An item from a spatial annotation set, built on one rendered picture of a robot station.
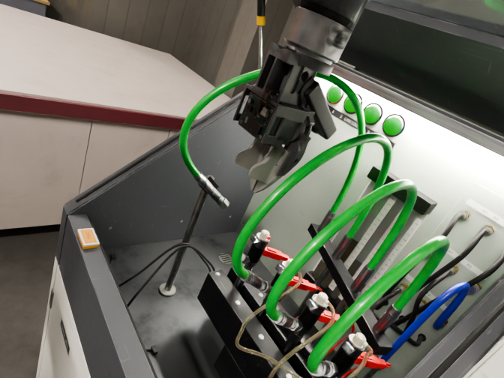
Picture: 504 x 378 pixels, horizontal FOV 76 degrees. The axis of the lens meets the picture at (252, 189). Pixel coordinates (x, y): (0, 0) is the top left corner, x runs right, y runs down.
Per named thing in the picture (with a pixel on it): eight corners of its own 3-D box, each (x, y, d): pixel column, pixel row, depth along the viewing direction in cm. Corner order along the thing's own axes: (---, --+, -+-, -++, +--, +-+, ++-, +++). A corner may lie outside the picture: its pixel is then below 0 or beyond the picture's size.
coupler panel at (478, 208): (376, 297, 71) (469, 181, 58) (384, 294, 74) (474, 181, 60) (429, 348, 63) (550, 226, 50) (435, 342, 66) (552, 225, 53)
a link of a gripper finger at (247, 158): (220, 180, 50) (241, 126, 46) (248, 180, 54) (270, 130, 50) (230, 191, 48) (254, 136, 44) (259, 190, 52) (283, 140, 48)
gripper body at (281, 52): (229, 122, 45) (262, 34, 40) (271, 129, 51) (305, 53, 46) (261, 149, 40) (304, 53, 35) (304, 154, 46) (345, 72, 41)
